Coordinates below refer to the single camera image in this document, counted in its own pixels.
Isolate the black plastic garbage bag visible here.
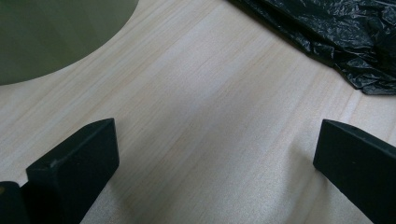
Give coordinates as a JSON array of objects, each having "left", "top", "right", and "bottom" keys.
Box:
[{"left": 227, "top": 0, "right": 396, "bottom": 96}]

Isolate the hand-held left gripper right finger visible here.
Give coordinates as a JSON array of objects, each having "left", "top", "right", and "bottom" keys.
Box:
[{"left": 313, "top": 119, "right": 396, "bottom": 224}]

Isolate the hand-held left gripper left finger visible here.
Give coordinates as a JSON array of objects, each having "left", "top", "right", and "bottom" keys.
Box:
[{"left": 21, "top": 118, "right": 120, "bottom": 224}]

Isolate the green plastic trash bin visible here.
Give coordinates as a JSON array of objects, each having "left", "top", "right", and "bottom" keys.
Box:
[{"left": 0, "top": 0, "right": 139, "bottom": 86}]

